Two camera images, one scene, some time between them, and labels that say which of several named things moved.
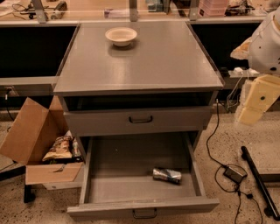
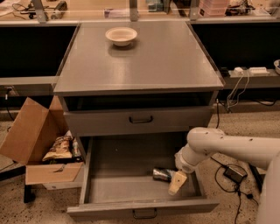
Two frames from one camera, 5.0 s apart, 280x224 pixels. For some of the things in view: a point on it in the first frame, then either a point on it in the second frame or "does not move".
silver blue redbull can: [167, 174] does not move
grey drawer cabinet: [137, 108] does not move
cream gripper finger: [257, 96] -> [186, 159]
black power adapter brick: [234, 174] does not move
